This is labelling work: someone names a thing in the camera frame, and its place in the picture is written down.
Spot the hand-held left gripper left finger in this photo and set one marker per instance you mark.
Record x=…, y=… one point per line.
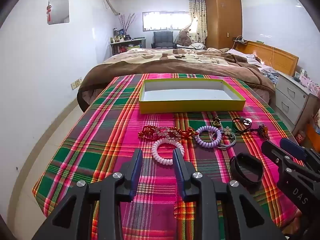
x=137, y=170

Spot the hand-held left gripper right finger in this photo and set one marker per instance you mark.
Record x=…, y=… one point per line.
x=178, y=170

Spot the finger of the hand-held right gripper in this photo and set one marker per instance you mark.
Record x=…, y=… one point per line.
x=273, y=152
x=292, y=147

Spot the gold rhinestone hair clip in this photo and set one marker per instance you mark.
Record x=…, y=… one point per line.
x=172, y=133

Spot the black watch band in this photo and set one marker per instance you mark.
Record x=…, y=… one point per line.
x=233, y=167

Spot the yellow-green shallow cardboard box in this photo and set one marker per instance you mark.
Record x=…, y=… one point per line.
x=175, y=106

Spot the red can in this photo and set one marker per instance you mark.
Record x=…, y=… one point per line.
x=300, y=137

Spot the pink green plaid cloth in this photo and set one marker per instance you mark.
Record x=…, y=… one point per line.
x=100, y=142

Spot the grey nightstand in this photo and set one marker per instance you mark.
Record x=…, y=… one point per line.
x=290, y=97

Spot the small brown hair clip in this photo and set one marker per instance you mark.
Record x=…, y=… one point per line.
x=216, y=122

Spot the pink tissue box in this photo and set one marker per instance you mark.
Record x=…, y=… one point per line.
x=308, y=83

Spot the blue clothes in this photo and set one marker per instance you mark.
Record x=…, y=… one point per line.
x=271, y=73

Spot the wooden headboard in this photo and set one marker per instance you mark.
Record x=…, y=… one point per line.
x=277, y=55

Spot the white bedding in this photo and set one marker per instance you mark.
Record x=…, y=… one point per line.
x=240, y=55

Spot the brown blanket bed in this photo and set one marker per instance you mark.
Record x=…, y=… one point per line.
x=150, y=62

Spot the power strip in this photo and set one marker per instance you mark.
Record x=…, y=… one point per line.
x=238, y=40

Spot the cluttered side desk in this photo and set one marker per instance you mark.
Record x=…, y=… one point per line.
x=125, y=46

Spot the white pillow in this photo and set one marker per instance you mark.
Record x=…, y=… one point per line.
x=198, y=46

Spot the brown teddy bear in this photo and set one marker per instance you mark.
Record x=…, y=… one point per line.
x=185, y=38

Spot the dark armchair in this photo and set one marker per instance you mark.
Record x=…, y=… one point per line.
x=163, y=38

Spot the wooden wardrobe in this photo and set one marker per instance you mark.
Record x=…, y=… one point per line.
x=223, y=17

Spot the flower branches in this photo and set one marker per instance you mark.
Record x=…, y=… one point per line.
x=126, y=23

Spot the window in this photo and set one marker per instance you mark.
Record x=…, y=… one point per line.
x=165, y=21

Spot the patterned curtain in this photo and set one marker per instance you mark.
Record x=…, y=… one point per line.
x=198, y=17

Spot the wrapped air conditioner pipe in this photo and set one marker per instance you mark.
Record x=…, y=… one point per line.
x=110, y=3

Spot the red hanging ornament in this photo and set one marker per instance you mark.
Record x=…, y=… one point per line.
x=49, y=12

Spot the wall socket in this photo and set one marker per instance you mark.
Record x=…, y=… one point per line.
x=76, y=83

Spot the wall mirror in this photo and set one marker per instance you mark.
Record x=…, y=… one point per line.
x=60, y=11

